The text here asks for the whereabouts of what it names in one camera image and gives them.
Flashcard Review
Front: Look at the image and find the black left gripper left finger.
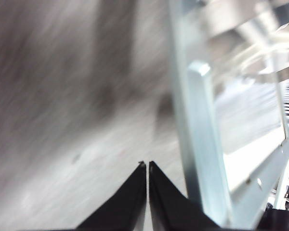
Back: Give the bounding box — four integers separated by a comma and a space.
76, 160, 147, 231

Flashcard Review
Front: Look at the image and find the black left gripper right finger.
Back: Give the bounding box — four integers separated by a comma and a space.
148, 160, 220, 231

